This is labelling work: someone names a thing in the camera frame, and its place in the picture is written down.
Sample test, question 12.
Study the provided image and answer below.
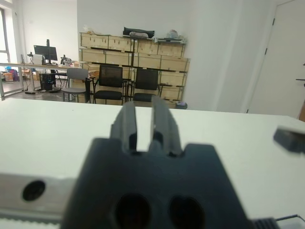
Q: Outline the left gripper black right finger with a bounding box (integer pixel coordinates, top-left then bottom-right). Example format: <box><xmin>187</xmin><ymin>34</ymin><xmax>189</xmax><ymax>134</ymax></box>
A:
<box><xmin>151</xmin><ymin>96</ymin><xmax>184</xmax><ymax>158</ymax></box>

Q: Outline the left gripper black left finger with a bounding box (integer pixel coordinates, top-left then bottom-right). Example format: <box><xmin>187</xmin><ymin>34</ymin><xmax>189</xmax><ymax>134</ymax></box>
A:
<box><xmin>110</xmin><ymin>101</ymin><xmax>138</xmax><ymax>154</ymax></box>

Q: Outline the wooden shipping crate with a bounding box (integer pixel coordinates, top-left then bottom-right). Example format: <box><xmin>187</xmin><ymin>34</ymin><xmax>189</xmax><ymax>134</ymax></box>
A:
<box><xmin>161</xmin><ymin>55</ymin><xmax>191</xmax><ymax>73</ymax></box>
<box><xmin>159</xmin><ymin>71</ymin><xmax>188</xmax><ymax>86</ymax></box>
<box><xmin>105</xmin><ymin>51</ymin><xmax>133</xmax><ymax>66</ymax></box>
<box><xmin>80</xmin><ymin>32</ymin><xmax>110</xmax><ymax>50</ymax></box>
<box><xmin>160</xmin><ymin>85</ymin><xmax>184</xmax><ymax>100</ymax></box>
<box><xmin>108</xmin><ymin>35</ymin><xmax>134</xmax><ymax>52</ymax></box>
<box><xmin>164</xmin><ymin>99</ymin><xmax>178</xmax><ymax>109</ymax></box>
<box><xmin>137</xmin><ymin>39</ymin><xmax>159</xmax><ymax>55</ymax></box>
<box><xmin>133</xmin><ymin>52</ymin><xmax>162</xmax><ymax>70</ymax></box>
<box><xmin>157</xmin><ymin>42</ymin><xmax>186</xmax><ymax>58</ymax></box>
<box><xmin>79</xmin><ymin>48</ymin><xmax>107</xmax><ymax>64</ymax></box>
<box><xmin>82</xmin><ymin>63</ymin><xmax>101</xmax><ymax>77</ymax></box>

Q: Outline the black mesh chair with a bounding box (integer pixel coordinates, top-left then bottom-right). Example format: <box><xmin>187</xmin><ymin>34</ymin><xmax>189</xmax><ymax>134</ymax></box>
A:
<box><xmin>89</xmin><ymin>64</ymin><xmax>125</xmax><ymax>105</ymax></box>
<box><xmin>127</xmin><ymin>68</ymin><xmax>163</xmax><ymax>102</ymax></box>

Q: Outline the grey chair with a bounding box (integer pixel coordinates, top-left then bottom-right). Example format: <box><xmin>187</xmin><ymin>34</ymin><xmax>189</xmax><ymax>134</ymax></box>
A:
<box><xmin>61</xmin><ymin>68</ymin><xmax>88</xmax><ymax>102</ymax></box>

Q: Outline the black flat case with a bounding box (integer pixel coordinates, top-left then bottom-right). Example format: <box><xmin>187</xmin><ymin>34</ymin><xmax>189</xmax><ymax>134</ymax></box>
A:
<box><xmin>154</xmin><ymin>37</ymin><xmax>186</xmax><ymax>44</ymax></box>

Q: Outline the black computer tower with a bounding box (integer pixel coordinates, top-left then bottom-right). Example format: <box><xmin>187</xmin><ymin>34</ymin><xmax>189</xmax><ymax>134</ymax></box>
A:
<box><xmin>39</xmin><ymin>73</ymin><xmax>57</xmax><ymax>91</ymax></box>

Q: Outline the black open bag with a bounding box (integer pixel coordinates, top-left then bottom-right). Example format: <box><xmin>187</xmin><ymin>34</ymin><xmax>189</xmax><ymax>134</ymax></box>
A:
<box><xmin>123</xmin><ymin>27</ymin><xmax>155</xmax><ymax>39</ymax></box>

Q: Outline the pale packing paper pile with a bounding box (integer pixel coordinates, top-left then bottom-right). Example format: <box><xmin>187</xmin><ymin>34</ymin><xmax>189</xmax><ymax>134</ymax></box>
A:
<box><xmin>83</xmin><ymin>25</ymin><xmax>101</xmax><ymax>35</ymax></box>

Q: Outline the black computer monitor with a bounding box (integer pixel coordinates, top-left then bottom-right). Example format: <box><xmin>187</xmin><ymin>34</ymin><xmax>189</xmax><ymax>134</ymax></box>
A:
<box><xmin>33</xmin><ymin>39</ymin><xmax>58</xmax><ymax>65</ymax></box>

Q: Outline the white office desk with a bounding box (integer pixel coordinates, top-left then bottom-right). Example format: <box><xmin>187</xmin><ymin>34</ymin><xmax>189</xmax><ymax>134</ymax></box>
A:
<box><xmin>0</xmin><ymin>62</ymin><xmax>81</xmax><ymax>97</ymax></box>

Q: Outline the white door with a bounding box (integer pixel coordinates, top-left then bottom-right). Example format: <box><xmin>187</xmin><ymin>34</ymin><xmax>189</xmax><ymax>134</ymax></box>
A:
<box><xmin>247</xmin><ymin>0</ymin><xmax>305</xmax><ymax>120</ymax></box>

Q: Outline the large window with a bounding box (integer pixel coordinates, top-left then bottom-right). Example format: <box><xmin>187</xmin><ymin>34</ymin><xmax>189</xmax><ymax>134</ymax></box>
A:
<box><xmin>0</xmin><ymin>7</ymin><xmax>10</xmax><ymax>72</ymax></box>

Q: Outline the black camera box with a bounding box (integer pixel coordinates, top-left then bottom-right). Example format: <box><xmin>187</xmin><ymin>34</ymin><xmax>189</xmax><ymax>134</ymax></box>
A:
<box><xmin>273</xmin><ymin>126</ymin><xmax>305</xmax><ymax>156</ymax></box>

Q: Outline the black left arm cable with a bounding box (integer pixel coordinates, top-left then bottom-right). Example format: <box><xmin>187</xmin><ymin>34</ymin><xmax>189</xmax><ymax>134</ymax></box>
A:
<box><xmin>276</xmin><ymin>214</ymin><xmax>301</xmax><ymax>221</ymax></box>

